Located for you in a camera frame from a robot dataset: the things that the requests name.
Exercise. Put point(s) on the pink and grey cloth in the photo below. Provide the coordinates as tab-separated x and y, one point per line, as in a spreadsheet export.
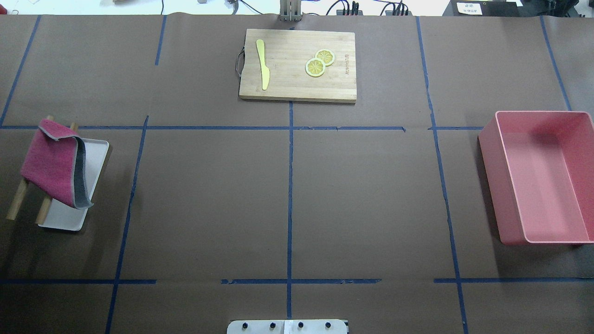
58	163

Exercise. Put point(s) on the yellow plastic knife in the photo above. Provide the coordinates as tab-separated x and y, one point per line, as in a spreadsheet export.
264	69

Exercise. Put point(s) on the front lemon slice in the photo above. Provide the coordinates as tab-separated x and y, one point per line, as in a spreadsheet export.
315	67

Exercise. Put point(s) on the lemon slice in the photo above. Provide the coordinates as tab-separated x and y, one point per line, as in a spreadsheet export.
326	56
315	67

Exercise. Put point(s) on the bamboo cutting board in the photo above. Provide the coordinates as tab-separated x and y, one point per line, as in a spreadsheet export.
286	54

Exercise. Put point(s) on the rear lemon slice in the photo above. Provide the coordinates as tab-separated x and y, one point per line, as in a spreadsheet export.
326	56

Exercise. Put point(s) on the white mounting column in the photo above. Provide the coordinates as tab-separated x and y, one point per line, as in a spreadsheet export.
299	326

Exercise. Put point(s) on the black device box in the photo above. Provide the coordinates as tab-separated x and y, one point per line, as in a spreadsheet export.
494	8

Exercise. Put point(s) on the white rack tray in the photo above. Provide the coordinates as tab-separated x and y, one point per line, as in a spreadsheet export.
89	158

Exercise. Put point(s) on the pink plastic bin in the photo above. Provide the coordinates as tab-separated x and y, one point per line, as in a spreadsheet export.
540	170

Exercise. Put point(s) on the wooden cloth rack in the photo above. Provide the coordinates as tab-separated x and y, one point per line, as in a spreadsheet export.
21	199

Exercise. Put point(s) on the aluminium frame post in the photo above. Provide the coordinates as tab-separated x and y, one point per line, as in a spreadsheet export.
290	10

